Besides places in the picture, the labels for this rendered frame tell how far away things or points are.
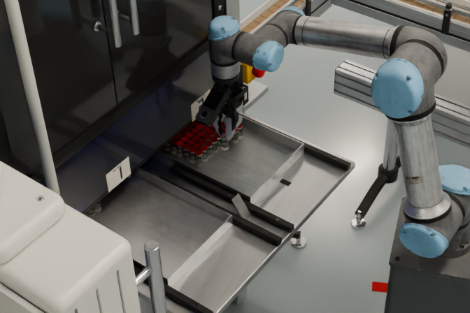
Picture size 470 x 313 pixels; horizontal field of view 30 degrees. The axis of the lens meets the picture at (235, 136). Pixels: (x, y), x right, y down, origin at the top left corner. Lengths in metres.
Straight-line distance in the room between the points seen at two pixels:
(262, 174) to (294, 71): 1.89
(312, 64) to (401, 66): 2.42
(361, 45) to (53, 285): 1.07
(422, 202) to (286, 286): 1.27
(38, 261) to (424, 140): 0.99
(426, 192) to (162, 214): 0.69
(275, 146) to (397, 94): 0.67
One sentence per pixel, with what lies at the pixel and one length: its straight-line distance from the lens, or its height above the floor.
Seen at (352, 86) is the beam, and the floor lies 0.50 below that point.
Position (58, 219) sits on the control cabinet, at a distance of 1.40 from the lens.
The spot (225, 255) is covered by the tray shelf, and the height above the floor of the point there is 0.88.
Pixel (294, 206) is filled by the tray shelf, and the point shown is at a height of 0.88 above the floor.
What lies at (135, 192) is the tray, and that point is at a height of 0.88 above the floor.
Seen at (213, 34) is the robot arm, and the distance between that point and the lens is 2.16.
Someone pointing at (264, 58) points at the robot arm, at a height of 1.31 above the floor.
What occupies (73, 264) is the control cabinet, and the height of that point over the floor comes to 1.55.
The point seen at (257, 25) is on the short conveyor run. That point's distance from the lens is 2.91.
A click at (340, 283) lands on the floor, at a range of 3.31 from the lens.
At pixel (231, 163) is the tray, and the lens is 2.45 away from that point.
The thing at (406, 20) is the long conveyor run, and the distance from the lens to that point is 3.06.
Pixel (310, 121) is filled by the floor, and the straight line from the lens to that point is 3.97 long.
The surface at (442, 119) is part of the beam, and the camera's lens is 3.24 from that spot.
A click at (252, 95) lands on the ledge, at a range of 2.69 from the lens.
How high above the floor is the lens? 2.54
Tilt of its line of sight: 41 degrees down
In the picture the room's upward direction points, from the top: 2 degrees counter-clockwise
